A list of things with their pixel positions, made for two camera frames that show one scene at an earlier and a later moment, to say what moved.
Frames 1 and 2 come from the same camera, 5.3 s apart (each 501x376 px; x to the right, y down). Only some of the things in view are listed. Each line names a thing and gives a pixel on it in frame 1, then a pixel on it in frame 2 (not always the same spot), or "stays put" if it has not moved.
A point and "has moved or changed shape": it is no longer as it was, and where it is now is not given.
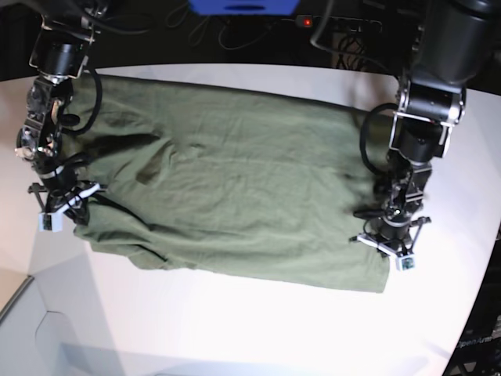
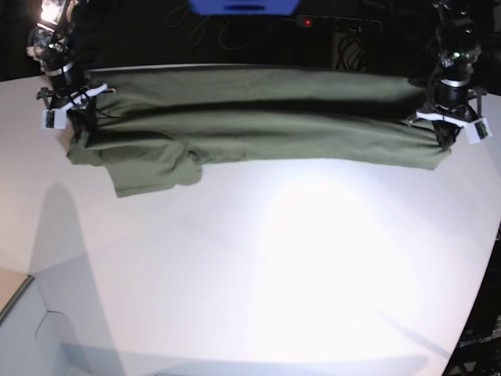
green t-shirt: [232, 177] has moved or changed shape
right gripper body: [393, 227] -> [450, 104]
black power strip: [338, 24] stays put
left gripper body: [66, 197] -> [67, 92]
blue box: [243, 7] stays put
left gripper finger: [81, 215] -> [85, 118]
